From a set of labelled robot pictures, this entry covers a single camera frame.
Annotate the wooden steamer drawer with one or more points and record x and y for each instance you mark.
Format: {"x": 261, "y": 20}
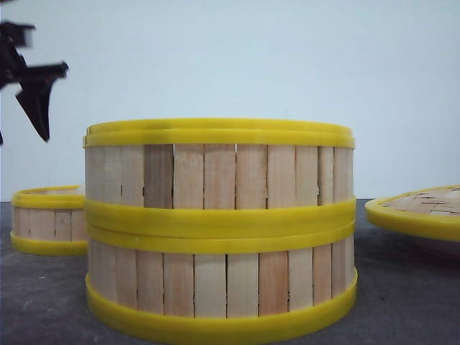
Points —
{"x": 218, "y": 185}
{"x": 195, "y": 283}
{"x": 49, "y": 221}

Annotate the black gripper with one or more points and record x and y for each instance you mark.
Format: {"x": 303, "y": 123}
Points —
{"x": 36, "y": 80}

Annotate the white plate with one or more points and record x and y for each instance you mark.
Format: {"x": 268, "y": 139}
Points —
{"x": 424, "y": 251}

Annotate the woven bamboo steamer lid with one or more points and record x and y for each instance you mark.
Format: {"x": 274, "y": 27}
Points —
{"x": 431, "y": 213}

